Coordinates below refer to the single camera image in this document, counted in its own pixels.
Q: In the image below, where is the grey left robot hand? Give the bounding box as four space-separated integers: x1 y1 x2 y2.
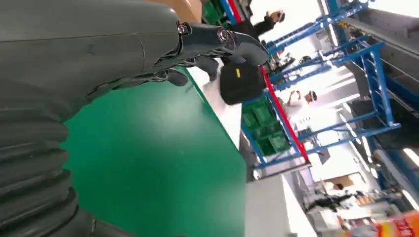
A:
0 0 270 122

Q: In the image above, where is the brown cardboard box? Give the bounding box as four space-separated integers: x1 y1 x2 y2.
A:
144 0 203 24

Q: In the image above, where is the green table mat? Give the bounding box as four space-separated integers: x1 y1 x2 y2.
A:
60 67 247 237

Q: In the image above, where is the black bag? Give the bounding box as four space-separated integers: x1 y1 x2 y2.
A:
219 60 266 106

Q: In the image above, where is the standing person in black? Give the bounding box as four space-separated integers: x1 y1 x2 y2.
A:
229 9 286 41

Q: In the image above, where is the green plastic crate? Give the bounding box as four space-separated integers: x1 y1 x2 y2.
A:
241 98 292 158

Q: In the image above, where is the blue cart with red bar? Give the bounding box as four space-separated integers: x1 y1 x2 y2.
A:
218 0 311 170

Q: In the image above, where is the person in white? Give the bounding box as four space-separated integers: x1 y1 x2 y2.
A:
286 89 319 114

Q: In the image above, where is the white table with metal legs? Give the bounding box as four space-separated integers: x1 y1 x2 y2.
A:
245 174 317 237

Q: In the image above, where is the seated background person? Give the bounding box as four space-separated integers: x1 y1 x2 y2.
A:
307 182 355 212

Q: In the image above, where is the blue metal shelving rack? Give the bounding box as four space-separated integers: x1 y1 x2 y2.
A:
265 0 419 203

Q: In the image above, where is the orange printed package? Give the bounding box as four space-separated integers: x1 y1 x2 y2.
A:
339 210 419 237

